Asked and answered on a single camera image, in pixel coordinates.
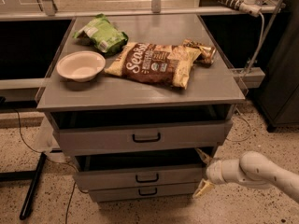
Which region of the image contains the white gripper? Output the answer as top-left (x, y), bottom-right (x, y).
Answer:
top-left (192, 148), bottom-right (232, 199)

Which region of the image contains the grey drawer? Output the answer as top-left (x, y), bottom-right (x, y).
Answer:
top-left (74, 148), bottom-right (206, 190)
top-left (89, 183), bottom-right (198, 203)
top-left (51, 104), bottom-right (234, 156)

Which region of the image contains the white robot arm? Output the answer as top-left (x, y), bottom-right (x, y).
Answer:
top-left (192, 148), bottom-right (299, 203)

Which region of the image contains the grey bottom drawer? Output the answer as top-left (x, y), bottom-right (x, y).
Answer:
top-left (89, 183), bottom-right (198, 203)

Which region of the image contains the grey drawer cabinet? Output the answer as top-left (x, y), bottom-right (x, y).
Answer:
top-left (36, 14), bottom-right (247, 203)

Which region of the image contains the grey top drawer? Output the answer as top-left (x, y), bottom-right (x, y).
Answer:
top-left (51, 104), bottom-right (234, 156)

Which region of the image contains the dark grey cabinet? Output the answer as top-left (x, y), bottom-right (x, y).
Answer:
top-left (254, 0), bottom-right (299, 133)

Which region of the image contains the brown Sensible chip bag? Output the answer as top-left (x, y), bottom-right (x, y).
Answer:
top-left (105, 42), bottom-right (201, 89)

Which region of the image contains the white bowl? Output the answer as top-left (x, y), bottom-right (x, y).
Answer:
top-left (56, 51), bottom-right (106, 82)

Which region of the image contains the black floor stand leg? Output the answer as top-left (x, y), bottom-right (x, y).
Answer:
top-left (0, 153), bottom-right (46, 220)

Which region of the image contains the white power strip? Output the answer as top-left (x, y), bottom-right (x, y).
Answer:
top-left (216, 0), bottom-right (262, 17)

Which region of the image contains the green snack bag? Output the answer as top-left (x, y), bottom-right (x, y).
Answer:
top-left (73, 14), bottom-right (128, 56)

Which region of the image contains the white power cable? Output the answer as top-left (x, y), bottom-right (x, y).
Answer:
top-left (224, 11), bottom-right (265, 143)

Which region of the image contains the black floor cable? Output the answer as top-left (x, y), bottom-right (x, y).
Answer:
top-left (11, 107), bottom-right (78, 224)

